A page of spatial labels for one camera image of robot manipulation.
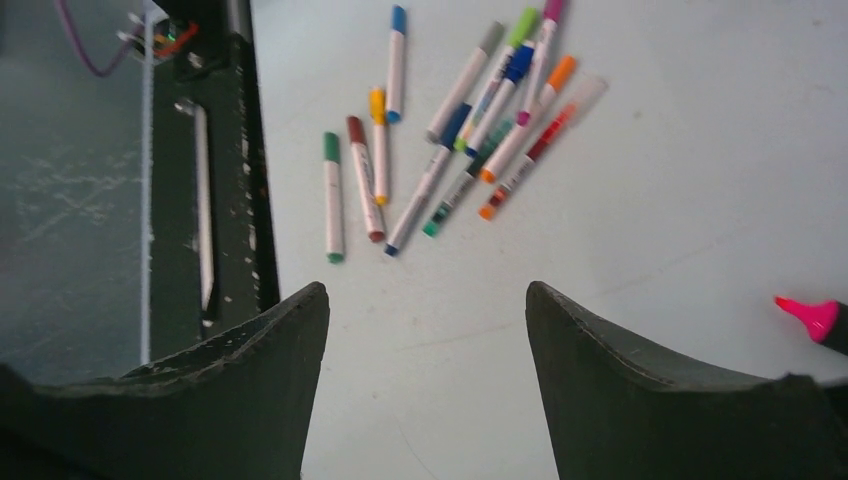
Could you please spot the light blue capped marker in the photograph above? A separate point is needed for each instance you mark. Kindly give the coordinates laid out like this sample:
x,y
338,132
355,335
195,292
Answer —
x,y
396,65

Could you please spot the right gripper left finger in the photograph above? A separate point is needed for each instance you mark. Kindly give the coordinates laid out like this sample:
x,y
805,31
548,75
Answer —
x,y
235,406

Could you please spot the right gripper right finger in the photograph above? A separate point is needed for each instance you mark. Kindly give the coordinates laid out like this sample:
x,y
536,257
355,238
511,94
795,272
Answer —
x,y
621,406

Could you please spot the brown capped marker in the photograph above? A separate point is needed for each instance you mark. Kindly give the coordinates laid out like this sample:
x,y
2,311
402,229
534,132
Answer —
x,y
372,216

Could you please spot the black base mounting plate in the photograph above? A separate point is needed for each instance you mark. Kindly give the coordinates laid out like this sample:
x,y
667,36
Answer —
x,y
213,264

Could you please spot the black pink highlighter body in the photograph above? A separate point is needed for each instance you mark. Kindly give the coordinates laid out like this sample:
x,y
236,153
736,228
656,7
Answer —
x,y
826,323

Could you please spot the orange capped marker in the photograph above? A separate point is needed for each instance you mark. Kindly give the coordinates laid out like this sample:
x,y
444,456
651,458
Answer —
x,y
508,148

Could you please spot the grey cable duct rail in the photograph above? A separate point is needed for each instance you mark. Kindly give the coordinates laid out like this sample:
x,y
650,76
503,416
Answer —
x,y
151,14

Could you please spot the lime green capped marker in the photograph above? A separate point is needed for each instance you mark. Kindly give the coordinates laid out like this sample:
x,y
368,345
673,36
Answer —
x,y
520,30

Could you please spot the grey capped marker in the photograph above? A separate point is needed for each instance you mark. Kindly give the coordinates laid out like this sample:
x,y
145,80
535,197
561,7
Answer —
x,y
464,81

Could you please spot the yellow capped marker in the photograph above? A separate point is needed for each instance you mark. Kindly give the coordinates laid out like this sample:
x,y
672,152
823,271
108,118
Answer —
x,y
381,158

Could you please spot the red gel pen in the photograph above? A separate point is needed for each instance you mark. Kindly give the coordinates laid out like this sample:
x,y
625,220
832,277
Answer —
x,y
584,98

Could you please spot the green gel pen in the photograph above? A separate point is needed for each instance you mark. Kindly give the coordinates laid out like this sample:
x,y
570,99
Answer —
x,y
466,179

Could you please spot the magenta capped marker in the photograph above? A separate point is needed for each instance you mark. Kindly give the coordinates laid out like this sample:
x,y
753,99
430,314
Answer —
x,y
552,13

